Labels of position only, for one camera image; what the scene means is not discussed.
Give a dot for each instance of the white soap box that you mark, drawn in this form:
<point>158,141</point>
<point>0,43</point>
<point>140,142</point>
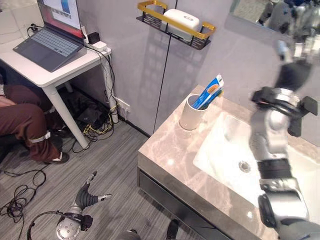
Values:
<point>181,21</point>

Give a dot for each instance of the white power strip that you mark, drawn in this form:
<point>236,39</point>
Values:
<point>101,47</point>

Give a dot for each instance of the black bag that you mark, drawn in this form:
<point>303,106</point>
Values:
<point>87,112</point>

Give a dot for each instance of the gold and black wall shelf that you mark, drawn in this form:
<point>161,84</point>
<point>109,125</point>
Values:
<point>152,21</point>

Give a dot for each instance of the black cube adapter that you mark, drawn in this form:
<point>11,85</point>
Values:
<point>93,38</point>

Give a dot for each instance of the white ceramic cup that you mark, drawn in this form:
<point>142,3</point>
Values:
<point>191,117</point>

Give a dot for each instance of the grey laptop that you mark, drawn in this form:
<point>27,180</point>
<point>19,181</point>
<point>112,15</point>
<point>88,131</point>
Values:
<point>47,47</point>

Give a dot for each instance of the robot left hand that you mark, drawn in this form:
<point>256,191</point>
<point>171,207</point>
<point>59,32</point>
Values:
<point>85,197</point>

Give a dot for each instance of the white table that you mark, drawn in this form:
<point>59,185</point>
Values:
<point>35,73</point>

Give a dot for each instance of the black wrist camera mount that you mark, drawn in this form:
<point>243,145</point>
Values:
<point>298,122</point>

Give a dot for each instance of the wall mirror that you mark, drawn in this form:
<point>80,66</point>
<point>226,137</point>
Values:
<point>247,8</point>

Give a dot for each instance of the marble vanity counter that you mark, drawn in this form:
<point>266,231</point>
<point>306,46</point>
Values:
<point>170,152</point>

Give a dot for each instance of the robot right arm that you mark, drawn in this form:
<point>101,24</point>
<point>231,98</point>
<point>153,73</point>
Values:
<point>272,140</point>

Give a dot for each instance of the white sink basin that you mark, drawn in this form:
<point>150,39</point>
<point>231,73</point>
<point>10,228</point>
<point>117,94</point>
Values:
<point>220,147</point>

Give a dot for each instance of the white wall socket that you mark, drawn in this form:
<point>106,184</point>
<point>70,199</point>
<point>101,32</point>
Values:
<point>123,105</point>

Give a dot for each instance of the metal sink drain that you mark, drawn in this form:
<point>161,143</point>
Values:
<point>244,166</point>

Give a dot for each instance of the blue toothpaste tube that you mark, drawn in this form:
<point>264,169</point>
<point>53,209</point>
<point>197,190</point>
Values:
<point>208,92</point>

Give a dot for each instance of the person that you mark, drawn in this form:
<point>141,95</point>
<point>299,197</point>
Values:
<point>27,120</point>

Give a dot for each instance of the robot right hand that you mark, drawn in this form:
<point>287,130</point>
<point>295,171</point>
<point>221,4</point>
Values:
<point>293,75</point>

